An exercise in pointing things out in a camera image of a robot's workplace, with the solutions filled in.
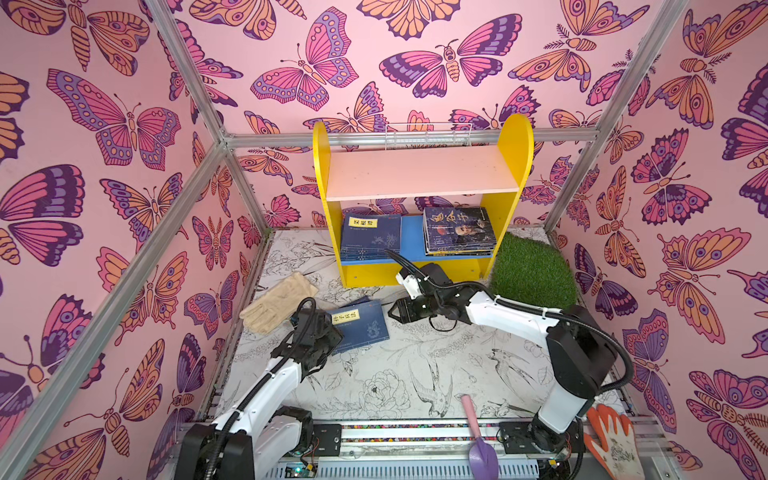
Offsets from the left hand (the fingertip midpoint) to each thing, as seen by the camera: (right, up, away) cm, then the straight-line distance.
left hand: (338, 331), depth 87 cm
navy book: (+7, +28, +7) cm, 30 cm away
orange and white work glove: (+70, -25, -17) cm, 76 cm away
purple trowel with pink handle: (+37, -25, -18) cm, 48 cm away
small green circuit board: (-7, -30, -15) cm, 34 cm away
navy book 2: (+6, +1, +4) cm, 7 cm away
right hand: (+16, +8, -3) cm, 18 cm away
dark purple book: (+36, +30, +5) cm, 47 cm away
